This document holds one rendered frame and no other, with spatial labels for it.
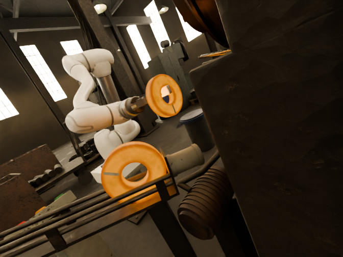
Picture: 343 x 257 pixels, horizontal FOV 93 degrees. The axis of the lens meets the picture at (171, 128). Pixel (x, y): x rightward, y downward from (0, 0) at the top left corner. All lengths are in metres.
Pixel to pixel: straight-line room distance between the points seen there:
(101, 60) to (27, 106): 11.28
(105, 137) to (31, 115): 11.07
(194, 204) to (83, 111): 0.55
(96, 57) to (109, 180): 0.98
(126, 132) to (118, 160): 1.02
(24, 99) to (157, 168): 12.22
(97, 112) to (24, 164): 3.44
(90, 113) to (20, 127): 11.51
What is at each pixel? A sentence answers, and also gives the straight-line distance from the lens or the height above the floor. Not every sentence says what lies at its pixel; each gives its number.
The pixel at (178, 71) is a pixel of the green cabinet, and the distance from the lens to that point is 4.61.
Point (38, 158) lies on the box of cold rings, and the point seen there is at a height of 0.56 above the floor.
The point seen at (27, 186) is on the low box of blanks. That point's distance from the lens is 2.60.
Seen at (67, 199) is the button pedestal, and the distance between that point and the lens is 0.90.
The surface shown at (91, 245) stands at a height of 0.44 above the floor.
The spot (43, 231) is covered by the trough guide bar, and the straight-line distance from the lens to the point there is 0.48.
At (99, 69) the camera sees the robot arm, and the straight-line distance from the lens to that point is 1.28.
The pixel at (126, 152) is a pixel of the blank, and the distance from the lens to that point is 0.39.
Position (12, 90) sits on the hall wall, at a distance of 12.62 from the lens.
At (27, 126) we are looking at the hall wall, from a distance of 12.25.
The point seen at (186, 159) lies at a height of 0.68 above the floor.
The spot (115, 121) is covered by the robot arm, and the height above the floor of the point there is 0.81.
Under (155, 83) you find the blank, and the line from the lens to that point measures 0.57.
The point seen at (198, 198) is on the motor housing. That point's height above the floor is 0.53.
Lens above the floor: 0.87
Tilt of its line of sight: 16 degrees down
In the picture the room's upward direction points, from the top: 25 degrees counter-clockwise
